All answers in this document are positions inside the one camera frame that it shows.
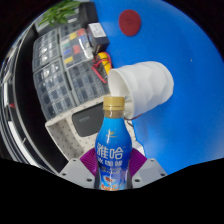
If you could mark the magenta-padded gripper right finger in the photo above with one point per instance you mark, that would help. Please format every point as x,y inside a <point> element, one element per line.
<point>150,170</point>

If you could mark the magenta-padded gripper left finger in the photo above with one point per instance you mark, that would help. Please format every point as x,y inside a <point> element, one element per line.
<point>76,170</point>

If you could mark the blue drink bottle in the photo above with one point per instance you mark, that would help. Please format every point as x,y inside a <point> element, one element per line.
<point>112,150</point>

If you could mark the cream perforated tray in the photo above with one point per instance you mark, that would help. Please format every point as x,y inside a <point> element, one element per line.
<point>61,133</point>

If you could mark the black zip pouch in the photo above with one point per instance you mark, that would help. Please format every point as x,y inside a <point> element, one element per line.
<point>88,121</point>

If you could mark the grey small-parts drawer cabinet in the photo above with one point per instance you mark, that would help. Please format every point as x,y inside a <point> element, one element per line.
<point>45,50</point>
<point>87,83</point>
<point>53,90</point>
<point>68,28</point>

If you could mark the white ribbed cup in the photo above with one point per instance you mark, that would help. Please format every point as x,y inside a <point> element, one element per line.
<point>148,85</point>

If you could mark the black shelf unit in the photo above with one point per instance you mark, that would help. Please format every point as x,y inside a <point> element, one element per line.
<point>23,100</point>

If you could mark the yellow multimeter with leads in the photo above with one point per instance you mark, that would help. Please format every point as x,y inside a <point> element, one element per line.
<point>106,63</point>

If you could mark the clear box of coloured parts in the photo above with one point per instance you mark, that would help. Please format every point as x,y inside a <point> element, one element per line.
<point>75,48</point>

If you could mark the small black and white box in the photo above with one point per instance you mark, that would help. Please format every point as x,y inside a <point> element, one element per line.
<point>98,35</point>

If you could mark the flat round red coaster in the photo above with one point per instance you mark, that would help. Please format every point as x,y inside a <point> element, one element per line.
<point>130,22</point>

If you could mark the flat black case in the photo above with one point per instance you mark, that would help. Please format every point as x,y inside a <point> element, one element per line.
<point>87,13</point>

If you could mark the green potted plant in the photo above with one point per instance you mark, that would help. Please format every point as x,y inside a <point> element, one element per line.
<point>60,11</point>

